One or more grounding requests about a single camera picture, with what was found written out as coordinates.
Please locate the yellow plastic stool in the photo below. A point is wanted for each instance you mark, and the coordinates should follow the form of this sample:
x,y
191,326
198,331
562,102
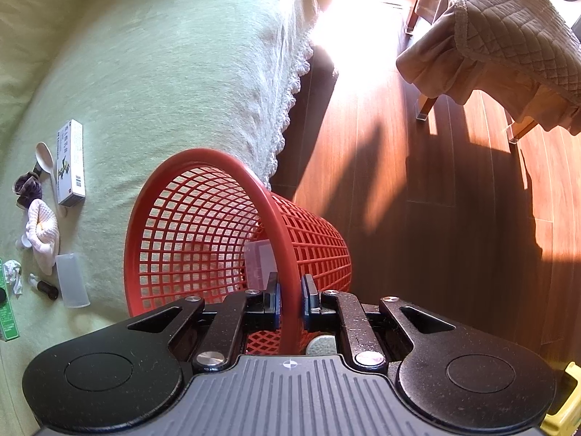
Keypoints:
x,y
565,418

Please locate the translucent plastic box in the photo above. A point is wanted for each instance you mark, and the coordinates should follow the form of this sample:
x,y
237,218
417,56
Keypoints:
x,y
259,263

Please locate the wooden spoon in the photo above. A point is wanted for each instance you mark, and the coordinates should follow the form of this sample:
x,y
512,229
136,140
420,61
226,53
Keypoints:
x,y
45,154

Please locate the red mesh basket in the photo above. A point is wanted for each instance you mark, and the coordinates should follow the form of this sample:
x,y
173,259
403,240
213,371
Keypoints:
x,y
317,236

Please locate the green box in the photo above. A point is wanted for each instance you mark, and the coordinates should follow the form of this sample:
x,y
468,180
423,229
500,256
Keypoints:
x,y
7,322

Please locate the white medicine box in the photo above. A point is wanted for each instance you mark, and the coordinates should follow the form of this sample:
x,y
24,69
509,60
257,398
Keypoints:
x,y
72,163

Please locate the round grey-green lid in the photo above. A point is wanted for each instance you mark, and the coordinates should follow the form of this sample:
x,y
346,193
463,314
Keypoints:
x,y
321,345

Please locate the small dark bottle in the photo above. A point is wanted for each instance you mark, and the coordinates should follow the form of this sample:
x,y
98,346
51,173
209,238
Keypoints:
x,y
47,289

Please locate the translucent plastic cup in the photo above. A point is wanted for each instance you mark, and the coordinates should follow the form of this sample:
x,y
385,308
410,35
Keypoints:
x,y
71,281

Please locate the crumpled white tissue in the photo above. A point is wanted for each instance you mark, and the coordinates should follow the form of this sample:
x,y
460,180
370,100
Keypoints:
x,y
12,270

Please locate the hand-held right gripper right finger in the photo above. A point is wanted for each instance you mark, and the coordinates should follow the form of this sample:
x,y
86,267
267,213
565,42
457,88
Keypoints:
x,y
307,300

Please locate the purple sock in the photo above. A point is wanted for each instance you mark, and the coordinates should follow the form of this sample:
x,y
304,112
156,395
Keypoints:
x,y
27,188

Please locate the quilted beige chair cover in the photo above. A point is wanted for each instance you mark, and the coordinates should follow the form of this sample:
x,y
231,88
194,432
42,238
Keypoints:
x,y
499,22

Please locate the wooden chair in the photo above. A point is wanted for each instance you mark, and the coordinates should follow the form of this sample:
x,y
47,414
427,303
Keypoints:
x,y
426,105

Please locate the white knitted cloth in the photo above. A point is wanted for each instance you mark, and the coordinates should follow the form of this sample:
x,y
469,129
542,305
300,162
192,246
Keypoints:
x,y
43,231

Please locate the green sofa blanket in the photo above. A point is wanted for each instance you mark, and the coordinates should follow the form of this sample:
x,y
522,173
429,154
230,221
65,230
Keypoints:
x,y
159,77

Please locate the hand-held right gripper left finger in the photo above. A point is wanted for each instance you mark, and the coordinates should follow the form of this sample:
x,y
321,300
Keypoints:
x,y
274,300

